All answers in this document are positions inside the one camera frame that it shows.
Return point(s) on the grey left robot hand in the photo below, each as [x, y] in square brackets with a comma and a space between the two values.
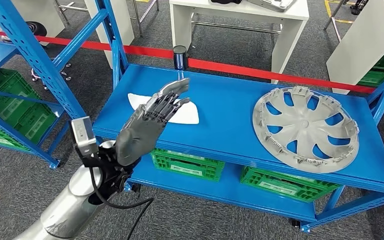
[139, 136]

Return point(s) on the white plastic cover part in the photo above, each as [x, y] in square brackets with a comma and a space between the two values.
[187, 114]

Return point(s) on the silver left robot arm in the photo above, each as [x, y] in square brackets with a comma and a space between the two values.
[69, 205]

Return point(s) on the red barrier tape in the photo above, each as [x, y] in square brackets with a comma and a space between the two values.
[245, 70]

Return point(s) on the black round stool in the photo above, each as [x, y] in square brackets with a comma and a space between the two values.
[38, 29]

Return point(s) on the black bag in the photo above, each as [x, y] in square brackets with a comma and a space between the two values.
[225, 1]

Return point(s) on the grey wheel hubcap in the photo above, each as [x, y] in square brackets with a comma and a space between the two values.
[304, 124]

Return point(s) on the grey stamped metal panel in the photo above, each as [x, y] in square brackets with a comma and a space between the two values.
[271, 4]

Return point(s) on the yellow floor tape square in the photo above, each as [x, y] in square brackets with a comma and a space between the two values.
[328, 10]

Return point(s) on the person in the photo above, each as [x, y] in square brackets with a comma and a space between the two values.
[360, 6]

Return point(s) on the black barrier post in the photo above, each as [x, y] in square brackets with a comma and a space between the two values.
[180, 58]

